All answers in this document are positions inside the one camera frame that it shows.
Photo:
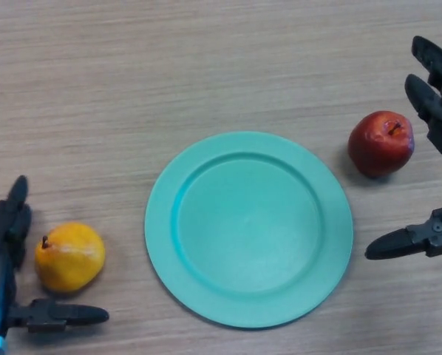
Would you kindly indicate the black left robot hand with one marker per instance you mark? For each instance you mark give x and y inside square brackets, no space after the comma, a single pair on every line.
[3,273]

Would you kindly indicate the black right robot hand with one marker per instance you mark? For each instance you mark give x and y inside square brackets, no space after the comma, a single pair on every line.
[437,111]

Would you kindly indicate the yellow pear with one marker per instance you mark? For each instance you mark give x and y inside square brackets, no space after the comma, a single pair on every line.
[70,257]

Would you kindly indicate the green round plate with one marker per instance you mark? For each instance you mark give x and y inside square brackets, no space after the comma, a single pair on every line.
[249,230]

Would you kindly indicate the red apple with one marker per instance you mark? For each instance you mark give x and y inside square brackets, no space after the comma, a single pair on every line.
[381,143]

